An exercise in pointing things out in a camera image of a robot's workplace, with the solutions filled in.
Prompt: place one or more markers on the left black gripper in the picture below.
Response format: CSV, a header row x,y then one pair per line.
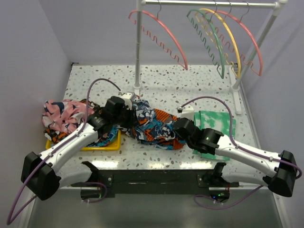
x,y
133,120

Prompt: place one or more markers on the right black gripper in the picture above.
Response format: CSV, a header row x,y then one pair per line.
x,y
192,121

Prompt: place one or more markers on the blue orange patterned shorts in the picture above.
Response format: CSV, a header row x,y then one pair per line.
x,y
155,127

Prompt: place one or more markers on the pink hanger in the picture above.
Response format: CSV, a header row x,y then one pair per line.
x,y
243,58
181,59

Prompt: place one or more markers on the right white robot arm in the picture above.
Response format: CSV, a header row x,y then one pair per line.
x,y
277,171

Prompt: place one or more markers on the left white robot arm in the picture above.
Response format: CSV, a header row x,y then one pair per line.
x,y
44,174

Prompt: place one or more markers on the green hanger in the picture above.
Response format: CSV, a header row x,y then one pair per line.
x,y
220,65

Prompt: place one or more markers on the yellow hanger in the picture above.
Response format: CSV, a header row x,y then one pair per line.
x,y
231,37

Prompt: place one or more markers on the yellow plastic tray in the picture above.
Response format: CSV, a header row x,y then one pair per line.
x,y
112,143

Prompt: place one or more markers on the green tie-dye cloth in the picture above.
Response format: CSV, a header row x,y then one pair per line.
x,y
219,121

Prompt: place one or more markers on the pink floral garment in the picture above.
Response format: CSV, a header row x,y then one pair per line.
x,y
64,116

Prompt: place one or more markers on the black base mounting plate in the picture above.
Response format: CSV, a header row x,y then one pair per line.
x,y
183,182

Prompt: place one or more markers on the orange patterned garment in tray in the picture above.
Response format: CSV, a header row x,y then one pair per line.
x,y
54,136

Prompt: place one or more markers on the white clothes rack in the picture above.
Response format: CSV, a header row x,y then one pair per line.
x,y
224,38

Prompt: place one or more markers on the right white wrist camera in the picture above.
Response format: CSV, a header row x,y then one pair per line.
x,y
186,112

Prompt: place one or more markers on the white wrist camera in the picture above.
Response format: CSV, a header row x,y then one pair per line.
x,y
128,98
186,112

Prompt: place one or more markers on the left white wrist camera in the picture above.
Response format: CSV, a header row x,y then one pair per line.
x,y
128,98

